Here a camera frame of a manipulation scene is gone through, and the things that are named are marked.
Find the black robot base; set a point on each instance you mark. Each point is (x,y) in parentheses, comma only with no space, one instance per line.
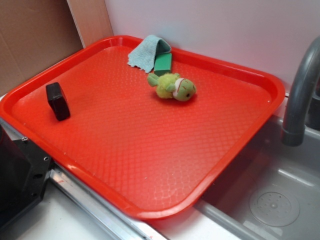
(24,171)

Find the black box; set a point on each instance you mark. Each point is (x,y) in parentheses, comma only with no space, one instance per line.
(57,101)

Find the red plastic tray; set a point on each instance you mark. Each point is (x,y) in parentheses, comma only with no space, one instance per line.
(150,157)

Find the green plush turtle toy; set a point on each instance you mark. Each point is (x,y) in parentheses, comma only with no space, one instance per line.
(172,86)

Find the green rectangular block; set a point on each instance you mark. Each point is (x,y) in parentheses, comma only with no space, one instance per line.
(163,64)

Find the light blue cloth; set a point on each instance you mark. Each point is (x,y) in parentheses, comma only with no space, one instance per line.
(144,55)

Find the light wooden board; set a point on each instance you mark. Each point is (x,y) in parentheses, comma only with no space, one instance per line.
(91,19)

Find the grey plastic sink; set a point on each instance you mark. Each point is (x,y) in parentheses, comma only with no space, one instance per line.
(270,191)

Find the grey faucet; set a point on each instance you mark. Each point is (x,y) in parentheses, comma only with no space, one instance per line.
(303,105)

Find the brown cardboard panel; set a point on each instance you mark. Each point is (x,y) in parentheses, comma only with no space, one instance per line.
(34,35)

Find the silver metal rail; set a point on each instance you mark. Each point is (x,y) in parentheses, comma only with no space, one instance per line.
(70,211)

